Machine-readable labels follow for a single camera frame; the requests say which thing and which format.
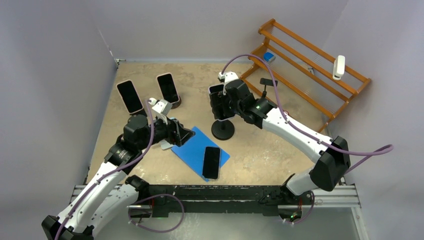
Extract blue white eraser block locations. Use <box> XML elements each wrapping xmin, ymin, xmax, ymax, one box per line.
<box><xmin>263</xmin><ymin>52</ymin><xmax>276</xmax><ymax>63</ymax></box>

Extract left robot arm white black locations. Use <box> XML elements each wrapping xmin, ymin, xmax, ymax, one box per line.
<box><xmin>41</xmin><ymin>114</ymin><xmax>196</xmax><ymax>240</ymax></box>

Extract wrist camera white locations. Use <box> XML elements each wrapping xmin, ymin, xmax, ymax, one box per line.
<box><xmin>218</xmin><ymin>71</ymin><xmax>239</xmax><ymax>95</ymax></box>
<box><xmin>148</xmin><ymin>97</ymin><xmax>173</xmax><ymax>125</ymax></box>

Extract pink phone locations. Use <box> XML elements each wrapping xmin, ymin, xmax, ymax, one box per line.
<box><xmin>156</xmin><ymin>73</ymin><xmax>180</xmax><ymax>104</ymax></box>
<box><xmin>116</xmin><ymin>79</ymin><xmax>144</xmax><ymax>114</ymax></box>

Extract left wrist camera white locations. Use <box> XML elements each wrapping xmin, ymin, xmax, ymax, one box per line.
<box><xmin>148</xmin><ymin>97</ymin><xmax>173</xmax><ymax>125</ymax></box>

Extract orange wooden rack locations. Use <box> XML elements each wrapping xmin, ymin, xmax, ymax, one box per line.
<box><xmin>251</xmin><ymin>18</ymin><xmax>371</xmax><ymax>132</ymax></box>

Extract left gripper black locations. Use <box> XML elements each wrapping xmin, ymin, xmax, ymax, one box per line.
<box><xmin>137</xmin><ymin>112</ymin><xmax>194</xmax><ymax>151</ymax></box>

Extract blue mat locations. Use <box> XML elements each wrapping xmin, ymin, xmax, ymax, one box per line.
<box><xmin>171</xmin><ymin>126</ymin><xmax>230</xmax><ymax>182</ymax></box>

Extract silver phone stand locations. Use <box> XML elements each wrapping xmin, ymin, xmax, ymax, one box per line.
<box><xmin>160</xmin><ymin>140</ymin><xmax>174</xmax><ymax>150</ymax></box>

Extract far left pink phone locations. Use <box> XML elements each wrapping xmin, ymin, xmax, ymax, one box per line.
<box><xmin>116</xmin><ymin>79</ymin><xmax>144</xmax><ymax>114</ymax></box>

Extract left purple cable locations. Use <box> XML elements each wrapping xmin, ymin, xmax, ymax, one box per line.
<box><xmin>54</xmin><ymin>99</ymin><xmax>185</xmax><ymax>240</ymax></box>

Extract black round phone stand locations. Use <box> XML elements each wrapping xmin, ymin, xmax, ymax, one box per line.
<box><xmin>211</xmin><ymin>120</ymin><xmax>235</xmax><ymax>141</ymax></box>
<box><xmin>259</xmin><ymin>78</ymin><xmax>274</xmax><ymax>99</ymax></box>

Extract white stapler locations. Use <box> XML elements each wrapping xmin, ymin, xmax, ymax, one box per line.
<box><xmin>332</xmin><ymin>55</ymin><xmax>346</xmax><ymax>81</ymax></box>

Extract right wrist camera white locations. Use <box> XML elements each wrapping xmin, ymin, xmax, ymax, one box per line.
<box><xmin>218</xmin><ymin>71</ymin><xmax>239</xmax><ymax>95</ymax></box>

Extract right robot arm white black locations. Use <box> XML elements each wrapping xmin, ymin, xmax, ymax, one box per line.
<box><xmin>208</xmin><ymin>79</ymin><xmax>351</xmax><ymax>204</ymax></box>

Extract brown round phone stand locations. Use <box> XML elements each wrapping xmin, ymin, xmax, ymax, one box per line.
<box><xmin>171</xmin><ymin>98</ymin><xmax>182</xmax><ymax>109</ymax></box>

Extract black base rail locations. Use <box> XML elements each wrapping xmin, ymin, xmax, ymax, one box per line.
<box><xmin>69</xmin><ymin>183</ymin><xmax>362</xmax><ymax>220</ymax></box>

